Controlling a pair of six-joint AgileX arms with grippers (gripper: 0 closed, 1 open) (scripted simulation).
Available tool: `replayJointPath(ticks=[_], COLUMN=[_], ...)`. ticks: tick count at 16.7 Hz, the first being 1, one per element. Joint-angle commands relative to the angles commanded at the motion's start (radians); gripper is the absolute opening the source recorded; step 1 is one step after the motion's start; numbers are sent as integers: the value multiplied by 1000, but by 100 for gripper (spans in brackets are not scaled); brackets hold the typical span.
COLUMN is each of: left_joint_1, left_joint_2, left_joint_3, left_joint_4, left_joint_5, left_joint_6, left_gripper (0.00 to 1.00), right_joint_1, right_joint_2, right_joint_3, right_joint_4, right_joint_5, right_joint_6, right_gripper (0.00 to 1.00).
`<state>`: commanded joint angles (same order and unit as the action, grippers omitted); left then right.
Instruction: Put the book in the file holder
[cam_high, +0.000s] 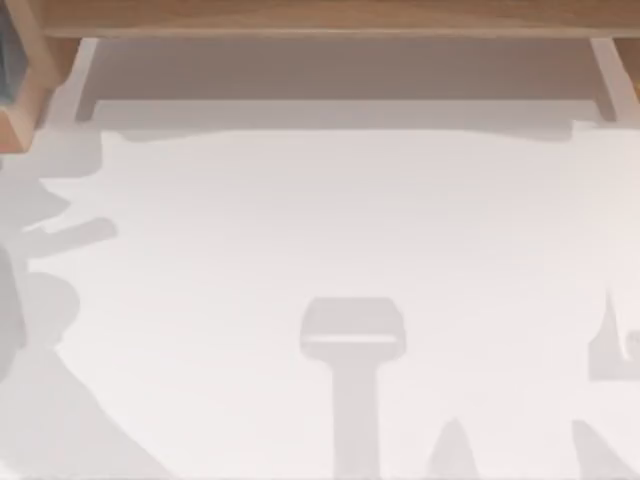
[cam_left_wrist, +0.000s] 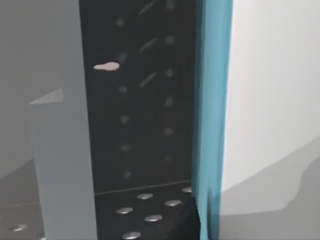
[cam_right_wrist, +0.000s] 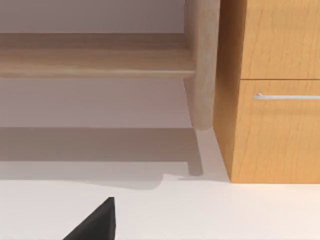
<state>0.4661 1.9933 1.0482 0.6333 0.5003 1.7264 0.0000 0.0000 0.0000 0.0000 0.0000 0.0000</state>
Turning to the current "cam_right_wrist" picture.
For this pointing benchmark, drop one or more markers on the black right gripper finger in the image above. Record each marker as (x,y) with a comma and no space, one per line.
(100,222)

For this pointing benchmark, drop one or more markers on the wooden cupboard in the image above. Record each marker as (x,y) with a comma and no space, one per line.
(226,112)

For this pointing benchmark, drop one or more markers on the pale wooden open shelf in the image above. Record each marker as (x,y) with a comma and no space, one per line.
(150,62)

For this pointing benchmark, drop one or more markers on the wooden drawer front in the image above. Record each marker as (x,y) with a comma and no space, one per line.
(277,140)

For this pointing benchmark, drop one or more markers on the wooden cupboard door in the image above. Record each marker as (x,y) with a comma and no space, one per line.
(282,37)

